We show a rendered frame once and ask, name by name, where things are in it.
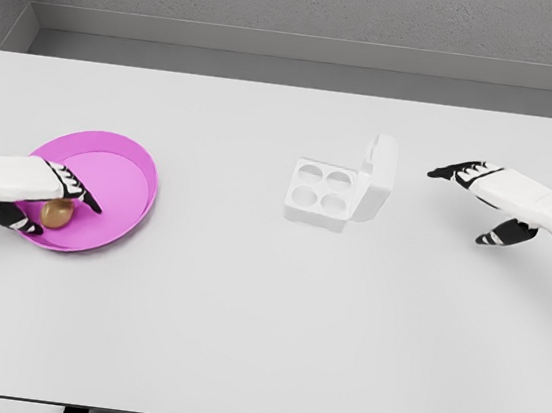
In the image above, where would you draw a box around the pink round plate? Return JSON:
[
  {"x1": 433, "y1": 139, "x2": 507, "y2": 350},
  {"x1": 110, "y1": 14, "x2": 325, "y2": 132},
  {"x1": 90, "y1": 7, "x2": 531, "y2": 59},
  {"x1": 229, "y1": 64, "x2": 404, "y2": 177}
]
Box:
[{"x1": 15, "y1": 121, "x2": 165, "y2": 265}]

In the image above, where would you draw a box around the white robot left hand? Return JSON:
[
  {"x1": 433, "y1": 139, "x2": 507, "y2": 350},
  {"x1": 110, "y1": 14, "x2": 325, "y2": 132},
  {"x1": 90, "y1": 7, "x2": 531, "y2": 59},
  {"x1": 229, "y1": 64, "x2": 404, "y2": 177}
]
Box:
[{"x1": 0, "y1": 151, "x2": 110, "y2": 245}]

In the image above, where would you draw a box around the brown egg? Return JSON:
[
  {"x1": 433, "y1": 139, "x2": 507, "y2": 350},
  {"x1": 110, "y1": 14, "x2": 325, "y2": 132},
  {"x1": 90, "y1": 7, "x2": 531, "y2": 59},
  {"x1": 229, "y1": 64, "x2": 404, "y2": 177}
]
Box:
[{"x1": 38, "y1": 196, "x2": 77, "y2": 233}]

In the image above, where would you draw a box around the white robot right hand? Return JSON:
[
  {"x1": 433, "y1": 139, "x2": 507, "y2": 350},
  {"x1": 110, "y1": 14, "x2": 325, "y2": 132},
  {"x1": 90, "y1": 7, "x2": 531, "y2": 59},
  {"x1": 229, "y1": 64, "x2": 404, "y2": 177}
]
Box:
[{"x1": 418, "y1": 155, "x2": 552, "y2": 254}]

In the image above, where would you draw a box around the white egg box with lid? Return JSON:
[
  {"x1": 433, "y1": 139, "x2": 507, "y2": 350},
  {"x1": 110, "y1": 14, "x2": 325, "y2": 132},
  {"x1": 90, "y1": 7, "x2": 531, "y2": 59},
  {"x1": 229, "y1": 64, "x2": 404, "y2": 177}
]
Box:
[{"x1": 280, "y1": 122, "x2": 401, "y2": 240}]

